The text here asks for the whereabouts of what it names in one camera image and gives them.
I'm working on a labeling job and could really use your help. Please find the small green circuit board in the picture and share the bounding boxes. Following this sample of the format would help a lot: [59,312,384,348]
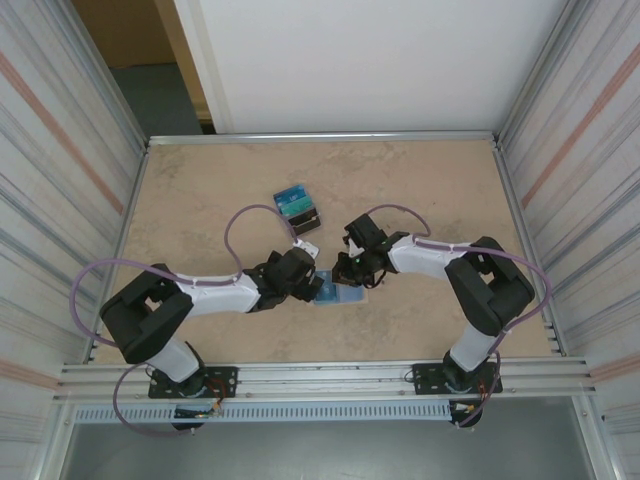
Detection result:
[172,399,225,420]

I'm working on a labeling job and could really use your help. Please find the aluminium table edge rail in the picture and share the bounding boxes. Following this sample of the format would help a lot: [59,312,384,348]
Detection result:
[146,131,501,148]

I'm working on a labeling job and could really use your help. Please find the black VIP card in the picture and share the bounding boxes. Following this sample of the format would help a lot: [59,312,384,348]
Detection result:
[289,213,322,238]

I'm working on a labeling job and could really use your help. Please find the clear acrylic card box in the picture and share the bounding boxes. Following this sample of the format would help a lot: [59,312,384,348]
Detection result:
[273,183,323,239]

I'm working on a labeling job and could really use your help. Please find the beige card holder wallet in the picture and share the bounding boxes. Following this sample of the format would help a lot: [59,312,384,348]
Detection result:
[313,269,370,307]

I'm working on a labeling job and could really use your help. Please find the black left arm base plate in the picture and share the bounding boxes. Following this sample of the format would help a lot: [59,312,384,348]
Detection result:
[148,366,240,401]

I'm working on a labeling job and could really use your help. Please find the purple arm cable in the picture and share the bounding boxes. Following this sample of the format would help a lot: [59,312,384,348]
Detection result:
[367,203,554,430]
[72,203,301,437]

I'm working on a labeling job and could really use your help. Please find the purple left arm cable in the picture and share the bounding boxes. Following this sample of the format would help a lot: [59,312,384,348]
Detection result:
[72,203,301,437]

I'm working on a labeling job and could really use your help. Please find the translucent corrugated side panel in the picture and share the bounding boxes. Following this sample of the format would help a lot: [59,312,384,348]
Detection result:
[0,0,147,446]
[499,0,640,451]

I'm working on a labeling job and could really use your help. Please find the teal VIP card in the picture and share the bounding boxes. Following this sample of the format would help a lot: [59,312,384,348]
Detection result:
[278,194,316,217]

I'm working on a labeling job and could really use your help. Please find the brown wooden board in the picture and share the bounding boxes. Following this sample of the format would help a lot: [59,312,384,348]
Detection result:
[71,0,217,135]

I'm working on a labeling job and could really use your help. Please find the slotted grey cable duct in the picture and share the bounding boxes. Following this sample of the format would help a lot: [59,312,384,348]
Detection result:
[73,402,452,425]

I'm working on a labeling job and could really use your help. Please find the wide aluminium mounting rail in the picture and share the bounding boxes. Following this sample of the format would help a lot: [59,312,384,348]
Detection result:
[58,355,599,403]

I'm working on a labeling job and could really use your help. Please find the aluminium side rail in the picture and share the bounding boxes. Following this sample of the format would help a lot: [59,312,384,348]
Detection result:
[89,142,152,362]
[491,138,571,359]

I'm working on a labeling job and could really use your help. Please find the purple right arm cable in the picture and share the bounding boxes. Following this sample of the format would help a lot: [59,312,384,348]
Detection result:
[367,203,554,430]

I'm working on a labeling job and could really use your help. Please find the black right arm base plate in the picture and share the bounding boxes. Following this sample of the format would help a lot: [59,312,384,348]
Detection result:
[410,362,502,397]

